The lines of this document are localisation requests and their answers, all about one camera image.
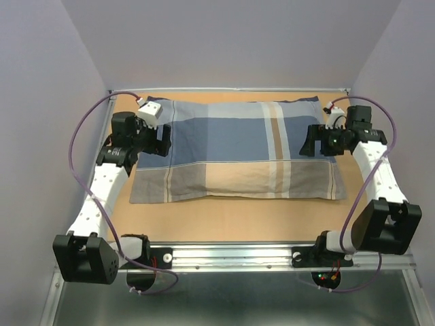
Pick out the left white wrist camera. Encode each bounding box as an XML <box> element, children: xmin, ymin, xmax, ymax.
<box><xmin>137</xmin><ymin>98</ymin><xmax>162</xmax><ymax>129</ymax></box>

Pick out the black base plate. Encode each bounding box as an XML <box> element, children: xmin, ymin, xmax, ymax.
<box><xmin>292</xmin><ymin>246</ymin><xmax>353</xmax><ymax>268</ymax></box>
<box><xmin>108</xmin><ymin>247</ymin><xmax>173</xmax><ymax>270</ymax></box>

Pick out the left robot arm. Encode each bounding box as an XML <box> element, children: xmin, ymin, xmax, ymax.
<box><xmin>52</xmin><ymin>111</ymin><xmax>171</xmax><ymax>285</ymax></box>

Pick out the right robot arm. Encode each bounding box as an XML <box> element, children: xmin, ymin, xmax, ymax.
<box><xmin>292</xmin><ymin>103</ymin><xmax>422</xmax><ymax>268</ymax></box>

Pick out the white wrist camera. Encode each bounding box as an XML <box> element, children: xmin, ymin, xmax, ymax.
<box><xmin>324</xmin><ymin>106</ymin><xmax>346</xmax><ymax>129</ymax></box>
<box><xmin>137</xmin><ymin>98</ymin><xmax>162</xmax><ymax>129</ymax></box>

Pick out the aluminium front rail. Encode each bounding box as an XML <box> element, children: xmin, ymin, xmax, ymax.
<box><xmin>55</xmin><ymin>241</ymin><xmax>417</xmax><ymax>273</ymax></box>

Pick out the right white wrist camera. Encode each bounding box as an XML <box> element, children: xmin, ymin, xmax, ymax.
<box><xmin>324</xmin><ymin>106</ymin><xmax>346</xmax><ymax>129</ymax></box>

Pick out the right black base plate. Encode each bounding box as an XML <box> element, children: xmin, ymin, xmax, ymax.
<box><xmin>292</xmin><ymin>246</ymin><xmax>353</xmax><ymax>268</ymax></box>

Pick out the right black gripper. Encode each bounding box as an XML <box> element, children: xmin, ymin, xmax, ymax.
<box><xmin>298</xmin><ymin>124</ymin><xmax>349</xmax><ymax>157</ymax></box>

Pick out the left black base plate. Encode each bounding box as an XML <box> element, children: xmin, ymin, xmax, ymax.
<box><xmin>108</xmin><ymin>247</ymin><xmax>173</xmax><ymax>270</ymax></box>

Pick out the blue grey pillowcase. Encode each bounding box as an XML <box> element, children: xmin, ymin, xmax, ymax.
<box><xmin>130</xmin><ymin>97</ymin><xmax>347</xmax><ymax>204</ymax></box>

